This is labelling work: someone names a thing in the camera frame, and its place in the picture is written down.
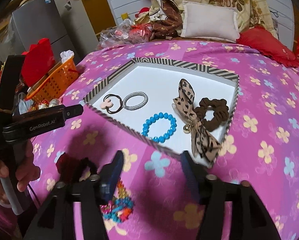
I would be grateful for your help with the brown patterned cloth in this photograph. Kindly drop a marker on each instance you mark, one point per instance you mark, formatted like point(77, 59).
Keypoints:
point(166, 18)

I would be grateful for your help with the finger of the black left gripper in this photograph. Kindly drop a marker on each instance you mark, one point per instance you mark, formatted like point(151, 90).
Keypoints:
point(72, 111)

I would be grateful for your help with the Santa plush toy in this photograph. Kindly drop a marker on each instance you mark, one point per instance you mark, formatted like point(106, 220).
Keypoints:
point(142, 17)

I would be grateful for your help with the orange plastic basket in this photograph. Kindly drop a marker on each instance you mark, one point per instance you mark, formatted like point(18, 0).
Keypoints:
point(54, 83)

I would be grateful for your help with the striped tray box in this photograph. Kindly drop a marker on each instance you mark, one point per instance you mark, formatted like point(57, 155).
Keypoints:
point(159, 79)

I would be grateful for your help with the beige pillow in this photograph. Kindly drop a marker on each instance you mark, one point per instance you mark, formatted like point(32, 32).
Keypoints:
point(209, 22)

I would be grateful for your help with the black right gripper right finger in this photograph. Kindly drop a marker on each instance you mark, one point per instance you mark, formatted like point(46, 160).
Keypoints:
point(209, 192)

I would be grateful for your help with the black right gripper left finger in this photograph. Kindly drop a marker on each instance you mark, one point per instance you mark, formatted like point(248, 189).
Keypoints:
point(98, 190)

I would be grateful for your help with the pink floral bedspread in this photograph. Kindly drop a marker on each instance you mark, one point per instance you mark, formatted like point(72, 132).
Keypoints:
point(262, 145)

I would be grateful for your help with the leopard bow scrunchie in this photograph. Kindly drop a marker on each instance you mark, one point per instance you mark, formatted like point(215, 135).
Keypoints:
point(200, 121)

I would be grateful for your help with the grey cabinet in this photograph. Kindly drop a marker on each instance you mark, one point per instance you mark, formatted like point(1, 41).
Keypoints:
point(64, 22)

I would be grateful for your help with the clear plastic bag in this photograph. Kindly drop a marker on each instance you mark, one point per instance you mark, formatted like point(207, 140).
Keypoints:
point(125, 33)

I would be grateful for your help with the white tissue paper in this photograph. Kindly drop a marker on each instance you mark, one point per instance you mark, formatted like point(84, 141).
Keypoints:
point(65, 55)

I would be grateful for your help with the red cushion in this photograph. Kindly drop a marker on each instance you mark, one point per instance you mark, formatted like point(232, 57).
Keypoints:
point(263, 41)

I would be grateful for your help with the silver ornament ball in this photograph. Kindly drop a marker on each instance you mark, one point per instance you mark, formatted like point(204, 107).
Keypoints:
point(54, 102)

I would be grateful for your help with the red satin bow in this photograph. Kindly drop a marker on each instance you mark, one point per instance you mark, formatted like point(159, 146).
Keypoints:
point(71, 169)

